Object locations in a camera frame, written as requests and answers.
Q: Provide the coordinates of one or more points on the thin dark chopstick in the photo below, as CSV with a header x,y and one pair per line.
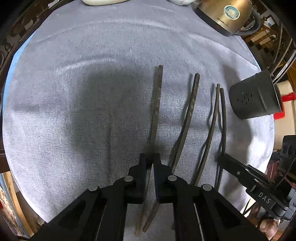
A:
x,y
223,137
210,136

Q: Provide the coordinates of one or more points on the grey table cloth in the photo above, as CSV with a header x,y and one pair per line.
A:
x,y
79,97

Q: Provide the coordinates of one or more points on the white bowl with plastic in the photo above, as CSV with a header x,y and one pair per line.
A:
x,y
102,2

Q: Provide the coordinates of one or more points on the black perforated utensil holder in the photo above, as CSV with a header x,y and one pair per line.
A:
x,y
255,96

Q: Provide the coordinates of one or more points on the dark chopstick with characters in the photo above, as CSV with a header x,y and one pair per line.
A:
x,y
152,140

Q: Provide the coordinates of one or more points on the brass electric kettle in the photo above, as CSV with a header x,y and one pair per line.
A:
x,y
230,17

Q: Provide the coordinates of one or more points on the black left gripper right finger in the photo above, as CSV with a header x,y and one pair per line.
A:
x,y
162,185

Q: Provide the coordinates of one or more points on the thin dark chopstick outer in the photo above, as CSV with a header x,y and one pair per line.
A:
x,y
223,137

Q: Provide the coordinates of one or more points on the white red stacked bowls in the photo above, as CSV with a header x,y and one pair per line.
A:
x,y
182,2

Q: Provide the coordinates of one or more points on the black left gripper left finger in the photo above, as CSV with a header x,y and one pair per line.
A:
x,y
136,187

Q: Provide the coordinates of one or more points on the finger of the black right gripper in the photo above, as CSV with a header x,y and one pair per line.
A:
x,y
236,168

